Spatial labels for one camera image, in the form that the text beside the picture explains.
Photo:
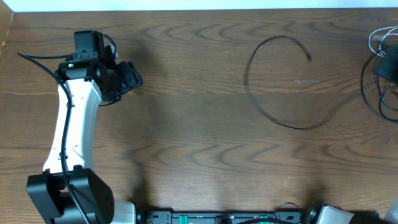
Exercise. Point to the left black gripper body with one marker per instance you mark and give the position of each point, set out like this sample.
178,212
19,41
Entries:
129,78

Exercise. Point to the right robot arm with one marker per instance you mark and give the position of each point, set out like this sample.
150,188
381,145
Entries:
323,213

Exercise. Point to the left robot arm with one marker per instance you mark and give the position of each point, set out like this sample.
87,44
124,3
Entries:
68,189

